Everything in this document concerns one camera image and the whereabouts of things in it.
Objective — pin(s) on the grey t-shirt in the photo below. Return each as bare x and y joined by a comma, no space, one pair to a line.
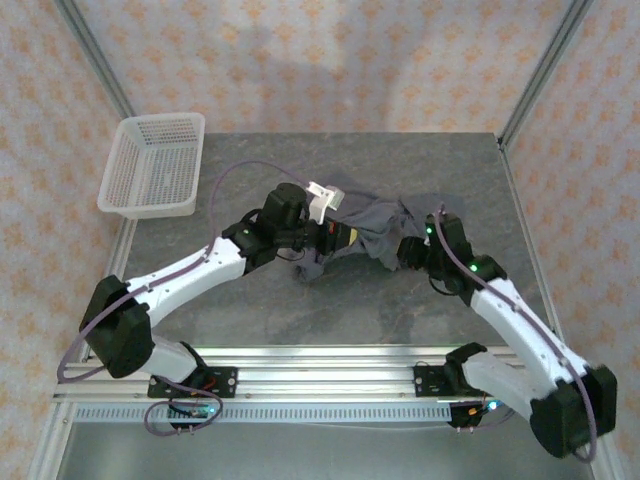
375,220

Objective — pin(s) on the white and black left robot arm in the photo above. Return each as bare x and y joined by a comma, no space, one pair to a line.
190,272

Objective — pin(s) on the white plastic mesh basket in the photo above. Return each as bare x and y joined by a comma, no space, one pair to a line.
150,165

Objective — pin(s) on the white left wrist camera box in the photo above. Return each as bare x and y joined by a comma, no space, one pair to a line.
327,197

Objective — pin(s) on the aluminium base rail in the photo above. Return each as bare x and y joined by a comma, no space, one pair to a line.
325,380

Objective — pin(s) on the aluminium frame post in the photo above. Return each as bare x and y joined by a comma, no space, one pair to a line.
95,55
542,75

